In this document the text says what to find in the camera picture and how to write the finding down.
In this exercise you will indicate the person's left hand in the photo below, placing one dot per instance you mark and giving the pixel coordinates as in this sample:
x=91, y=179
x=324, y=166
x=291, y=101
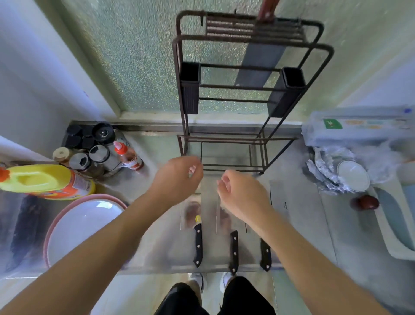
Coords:
x=175, y=180

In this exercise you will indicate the person's right hand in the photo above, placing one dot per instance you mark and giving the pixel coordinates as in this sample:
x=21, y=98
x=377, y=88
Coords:
x=244, y=196

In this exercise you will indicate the person's right fingers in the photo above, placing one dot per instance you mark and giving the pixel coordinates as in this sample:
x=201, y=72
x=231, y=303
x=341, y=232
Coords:
x=224, y=183

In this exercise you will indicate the person's left fingers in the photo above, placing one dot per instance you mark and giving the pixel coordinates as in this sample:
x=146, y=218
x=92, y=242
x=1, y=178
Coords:
x=195, y=169

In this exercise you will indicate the person's left forearm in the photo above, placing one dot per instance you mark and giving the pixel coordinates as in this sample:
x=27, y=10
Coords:
x=84, y=259

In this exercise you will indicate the person's right forearm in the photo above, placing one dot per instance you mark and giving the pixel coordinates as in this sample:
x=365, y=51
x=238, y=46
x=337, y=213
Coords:
x=308, y=263

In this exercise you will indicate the red-capped sauce bottle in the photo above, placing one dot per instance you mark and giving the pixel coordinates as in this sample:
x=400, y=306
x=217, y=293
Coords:
x=129, y=157

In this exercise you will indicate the black plastic utensil holder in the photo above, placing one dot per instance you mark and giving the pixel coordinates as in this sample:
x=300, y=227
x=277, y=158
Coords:
x=287, y=92
x=190, y=87

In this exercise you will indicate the black metal kitchen rack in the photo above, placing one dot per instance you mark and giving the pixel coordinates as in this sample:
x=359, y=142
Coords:
x=259, y=100

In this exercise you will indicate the person's right white shoe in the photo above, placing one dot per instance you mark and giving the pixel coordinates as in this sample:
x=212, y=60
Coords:
x=226, y=280

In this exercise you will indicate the person's white shoe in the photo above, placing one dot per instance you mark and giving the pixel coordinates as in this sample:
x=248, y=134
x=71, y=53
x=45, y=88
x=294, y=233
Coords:
x=226, y=280
x=197, y=280

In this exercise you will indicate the crumpled aluminium foil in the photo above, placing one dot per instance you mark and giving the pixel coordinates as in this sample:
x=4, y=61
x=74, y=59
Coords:
x=322, y=172

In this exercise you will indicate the cluster of black-lidded spice jars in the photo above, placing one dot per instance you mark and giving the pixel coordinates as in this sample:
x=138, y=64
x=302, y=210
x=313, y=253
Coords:
x=97, y=152

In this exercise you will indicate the person's left white shoe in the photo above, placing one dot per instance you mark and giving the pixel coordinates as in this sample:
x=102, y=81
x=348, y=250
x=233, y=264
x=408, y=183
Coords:
x=197, y=280

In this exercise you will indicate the person's black trousers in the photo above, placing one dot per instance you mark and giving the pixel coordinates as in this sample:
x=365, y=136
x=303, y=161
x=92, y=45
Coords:
x=240, y=298

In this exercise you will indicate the frosted glass window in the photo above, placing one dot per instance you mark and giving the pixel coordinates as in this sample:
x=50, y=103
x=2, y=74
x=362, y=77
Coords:
x=129, y=58

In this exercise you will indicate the white round bowl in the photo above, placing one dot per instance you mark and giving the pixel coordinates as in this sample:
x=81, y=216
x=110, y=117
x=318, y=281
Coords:
x=353, y=176

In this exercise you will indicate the pink-rimmed white basin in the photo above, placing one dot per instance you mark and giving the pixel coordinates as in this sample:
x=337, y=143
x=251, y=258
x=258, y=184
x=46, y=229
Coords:
x=77, y=227

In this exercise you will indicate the beige-lidded seasoning bottle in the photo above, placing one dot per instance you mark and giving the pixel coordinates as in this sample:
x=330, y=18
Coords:
x=62, y=154

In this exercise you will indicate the clear plastic-wrapped box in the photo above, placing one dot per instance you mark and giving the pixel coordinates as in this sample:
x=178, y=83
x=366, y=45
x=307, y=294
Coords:
x=356, y=128

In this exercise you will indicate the red onion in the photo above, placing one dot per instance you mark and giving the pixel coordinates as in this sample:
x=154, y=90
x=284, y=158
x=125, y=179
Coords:
x=368, y=202

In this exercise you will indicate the yellow detergent bottle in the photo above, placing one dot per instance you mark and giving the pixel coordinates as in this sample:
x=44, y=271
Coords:
x=42, y=181

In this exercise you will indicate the translucent plastic bag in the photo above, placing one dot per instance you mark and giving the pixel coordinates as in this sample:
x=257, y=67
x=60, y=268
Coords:
x=379, y=159

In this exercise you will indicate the white sink basin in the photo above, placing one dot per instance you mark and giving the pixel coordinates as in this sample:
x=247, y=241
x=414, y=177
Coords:
x=395, y=214

